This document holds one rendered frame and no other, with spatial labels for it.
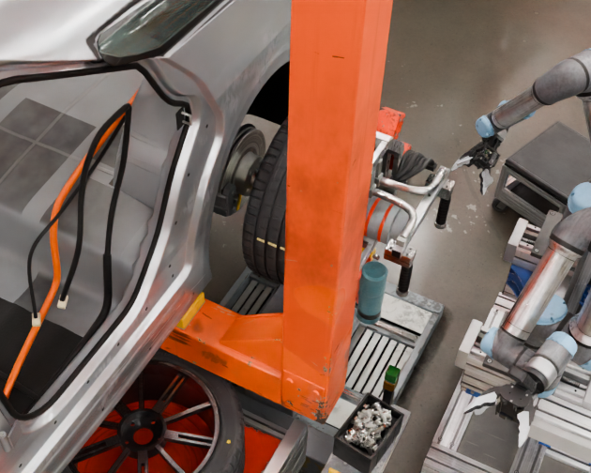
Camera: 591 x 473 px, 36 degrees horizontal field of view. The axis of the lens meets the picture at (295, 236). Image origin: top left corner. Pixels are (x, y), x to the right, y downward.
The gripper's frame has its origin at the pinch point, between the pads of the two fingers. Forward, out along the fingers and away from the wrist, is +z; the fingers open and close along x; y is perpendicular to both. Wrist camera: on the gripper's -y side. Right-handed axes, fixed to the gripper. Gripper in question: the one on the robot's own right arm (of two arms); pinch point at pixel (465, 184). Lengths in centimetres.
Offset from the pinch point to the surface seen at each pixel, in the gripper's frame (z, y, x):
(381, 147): 18.6, 19.1, -40.4
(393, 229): 35.1, 10.3, -19.9
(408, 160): 13.8, 14.1, -28.3
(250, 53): 27, 33, -93
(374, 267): 45.5, -0.9, -14.9
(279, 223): 56, 9, -54
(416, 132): -71, -122, 18
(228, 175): 44, -17, -71
